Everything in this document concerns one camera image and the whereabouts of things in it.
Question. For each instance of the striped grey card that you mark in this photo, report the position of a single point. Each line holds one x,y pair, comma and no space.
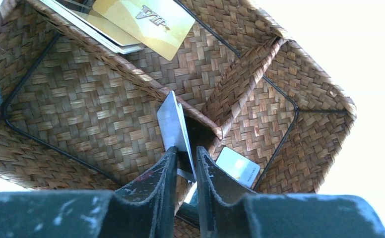
173,129

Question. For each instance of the gold card in basket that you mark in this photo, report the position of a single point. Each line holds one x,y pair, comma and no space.
161,25

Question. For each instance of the pale gold card under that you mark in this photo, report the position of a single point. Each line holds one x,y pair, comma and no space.
82,15

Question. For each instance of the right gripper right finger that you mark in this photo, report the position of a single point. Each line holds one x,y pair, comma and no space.
227,209

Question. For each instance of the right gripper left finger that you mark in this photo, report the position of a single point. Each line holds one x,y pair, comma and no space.
144,208

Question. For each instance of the brown wicker divided basket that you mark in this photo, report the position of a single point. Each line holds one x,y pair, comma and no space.
266,98

